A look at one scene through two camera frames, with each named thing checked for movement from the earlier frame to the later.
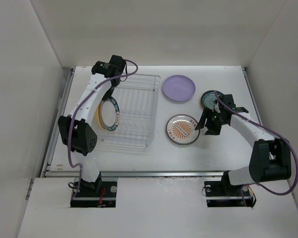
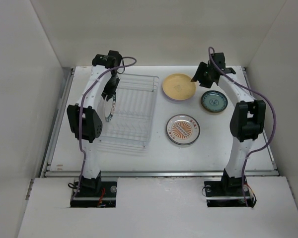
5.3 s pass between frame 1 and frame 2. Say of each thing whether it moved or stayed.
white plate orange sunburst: stayed
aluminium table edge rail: stayed
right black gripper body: moved
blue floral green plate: stayed
